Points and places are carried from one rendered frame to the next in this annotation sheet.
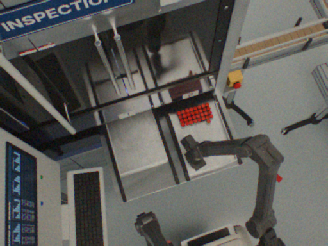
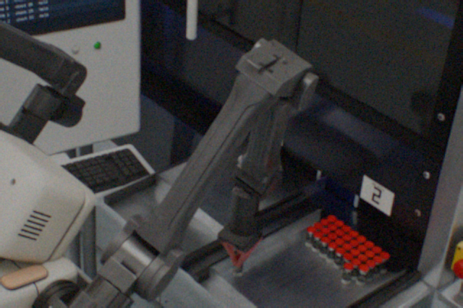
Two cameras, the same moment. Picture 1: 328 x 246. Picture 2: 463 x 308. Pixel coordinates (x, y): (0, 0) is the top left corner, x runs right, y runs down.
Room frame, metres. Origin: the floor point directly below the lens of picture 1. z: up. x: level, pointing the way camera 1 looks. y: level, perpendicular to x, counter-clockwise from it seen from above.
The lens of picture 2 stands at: (-0.45, -1.26, 2.17)
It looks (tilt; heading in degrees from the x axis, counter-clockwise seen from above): 34 degrees down; 56
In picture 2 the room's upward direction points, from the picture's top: 4 degrees clockwise
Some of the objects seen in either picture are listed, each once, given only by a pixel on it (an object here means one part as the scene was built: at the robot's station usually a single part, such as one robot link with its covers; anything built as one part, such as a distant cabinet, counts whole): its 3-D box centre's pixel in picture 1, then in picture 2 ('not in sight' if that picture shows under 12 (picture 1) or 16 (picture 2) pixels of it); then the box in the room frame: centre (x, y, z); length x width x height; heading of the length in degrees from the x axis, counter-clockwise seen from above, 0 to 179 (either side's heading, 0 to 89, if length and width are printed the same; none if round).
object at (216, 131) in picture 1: (202, 137); (307, 274); (0.49, -0.19, 0.90); 0.34 x 0.26 x 0.04; 10
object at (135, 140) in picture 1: (134, 137); (241, 181); (0.54, 0.17, 0.90); 0.34 x 0.26 x 0.04; 10
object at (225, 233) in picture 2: (195, 158); (243, 220); (0.35, -0.13, 1.05); 0.10 x 0.07 x 0.07; 26
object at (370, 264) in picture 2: (195, 117); (342, 251); (0.60, -0.17, 0.90); 0.18 x 0.02 x 0.05; 100
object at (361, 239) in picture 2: (193, 110); (356, 244); (0.64, -0.16, 0.90); 0.18 x 0.02 x 0.05; 100
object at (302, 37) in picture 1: (271, 45); not in sight; (0.95, -0.65, 0.92); 0.69 x 0.16 x 0.16; 100
